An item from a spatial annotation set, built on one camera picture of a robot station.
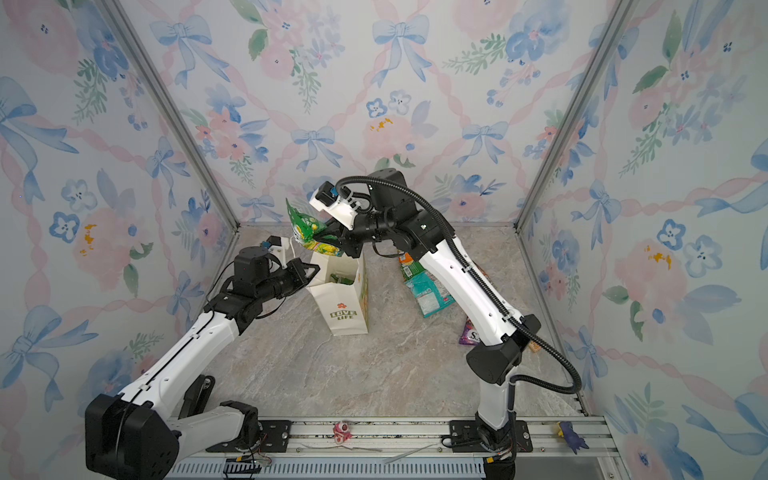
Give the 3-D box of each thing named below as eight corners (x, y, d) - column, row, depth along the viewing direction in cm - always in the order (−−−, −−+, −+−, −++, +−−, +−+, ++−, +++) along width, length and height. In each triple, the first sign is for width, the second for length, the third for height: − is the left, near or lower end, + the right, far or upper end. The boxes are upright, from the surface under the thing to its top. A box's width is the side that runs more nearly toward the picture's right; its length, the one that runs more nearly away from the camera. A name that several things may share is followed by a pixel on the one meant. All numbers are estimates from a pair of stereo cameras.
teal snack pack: (425, 318, 97) (427, 308, 92) (405, 289, 104) (406, 278, 99) (448, 306, 100) (451, 296, 95) (427, 278, 107) (429, 268, 102)
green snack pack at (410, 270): (407, 284, 105) (408, 275, 101) (400, 273, 108) (400, 264, 104) (422, 277, 107) (424, 268, 103) (415, 267, 110) (416, 258, 106)
